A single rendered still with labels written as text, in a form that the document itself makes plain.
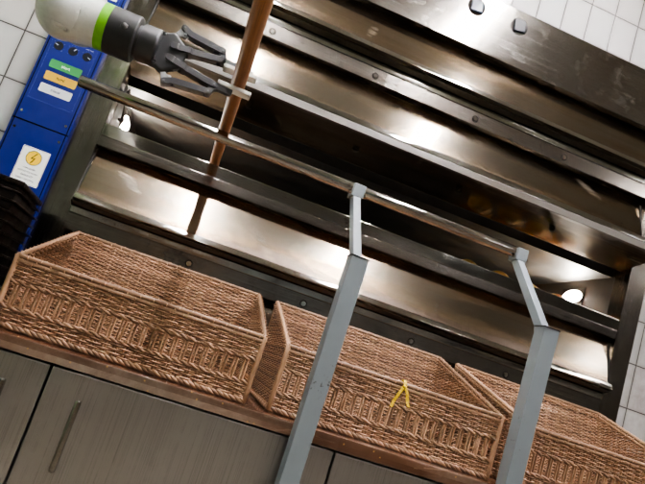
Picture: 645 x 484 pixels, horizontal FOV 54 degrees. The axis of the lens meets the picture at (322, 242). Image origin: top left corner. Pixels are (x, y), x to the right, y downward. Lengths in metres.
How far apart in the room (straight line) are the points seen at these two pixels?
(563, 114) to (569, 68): 0.17
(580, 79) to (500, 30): 0.34
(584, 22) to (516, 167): 0.62
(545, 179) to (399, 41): 0.69
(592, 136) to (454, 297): 0.78
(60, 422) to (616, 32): 2.23
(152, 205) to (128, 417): 0.75
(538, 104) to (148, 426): 1.68
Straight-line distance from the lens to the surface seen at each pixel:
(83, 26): 1.32
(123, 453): 1.37
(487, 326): 2.14
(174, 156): 1.95
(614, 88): 2.58
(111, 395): 1.36
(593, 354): 2.37
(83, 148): 1.97
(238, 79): 1.27
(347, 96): 2.10
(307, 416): 1.33
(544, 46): 2.47
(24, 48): 2.08
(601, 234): 2.24
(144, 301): 1.39
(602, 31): 2.63
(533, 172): 2.31
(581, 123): 2.45
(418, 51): 2.24
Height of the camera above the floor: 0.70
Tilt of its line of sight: 11 degrees up
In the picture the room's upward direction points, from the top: 18 degrees clockwise
